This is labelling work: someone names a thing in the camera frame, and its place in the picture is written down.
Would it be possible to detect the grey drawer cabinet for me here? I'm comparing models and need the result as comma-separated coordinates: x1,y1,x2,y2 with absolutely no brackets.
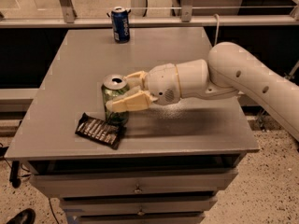
7,27,259,224

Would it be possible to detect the metal window rail frame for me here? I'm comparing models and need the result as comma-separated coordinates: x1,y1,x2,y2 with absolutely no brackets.
0,0,299,28

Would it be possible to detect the black floor cable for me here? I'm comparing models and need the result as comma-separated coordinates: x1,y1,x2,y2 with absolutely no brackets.
0,142,60,224

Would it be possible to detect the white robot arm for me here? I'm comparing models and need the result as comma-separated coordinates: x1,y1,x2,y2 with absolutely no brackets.
106,42,299,140

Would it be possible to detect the green soda can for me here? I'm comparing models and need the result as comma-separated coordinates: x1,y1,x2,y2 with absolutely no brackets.
101,74,129,126

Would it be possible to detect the black shoe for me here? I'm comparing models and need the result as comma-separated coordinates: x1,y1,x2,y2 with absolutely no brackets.
6,208,36,224

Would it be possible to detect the blue Pepsi can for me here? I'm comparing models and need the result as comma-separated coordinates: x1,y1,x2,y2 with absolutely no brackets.
109,7,130,43

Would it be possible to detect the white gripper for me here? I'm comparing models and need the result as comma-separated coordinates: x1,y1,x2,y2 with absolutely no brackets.
106,63,180,113

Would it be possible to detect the black rxbar chocolate wrapper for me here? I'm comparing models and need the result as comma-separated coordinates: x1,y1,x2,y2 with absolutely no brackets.
75,113,126,150

